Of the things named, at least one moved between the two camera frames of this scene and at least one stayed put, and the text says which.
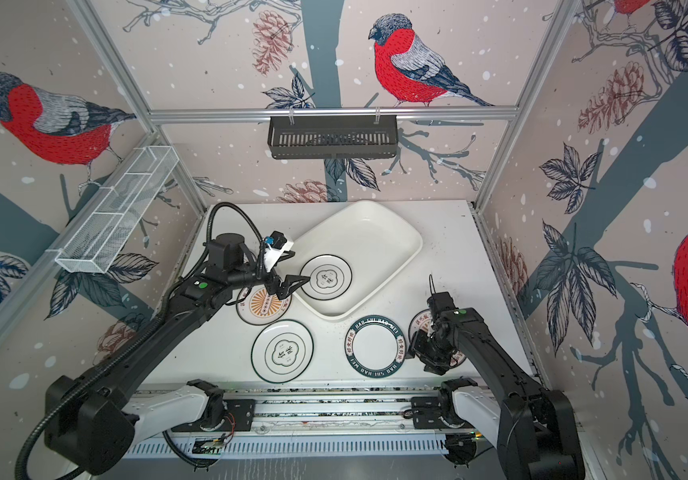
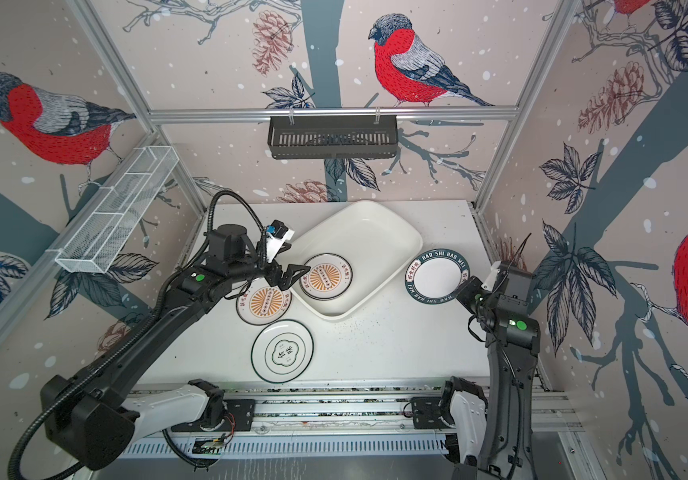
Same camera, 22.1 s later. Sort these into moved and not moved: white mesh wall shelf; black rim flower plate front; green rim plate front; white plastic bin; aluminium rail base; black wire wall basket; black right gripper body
Moved: black right gripper body; green rim plate front
Not moved: black wire wall basket; black rim flower plate front; white plastic bin; white mesh wall shelf; aluminium rail base
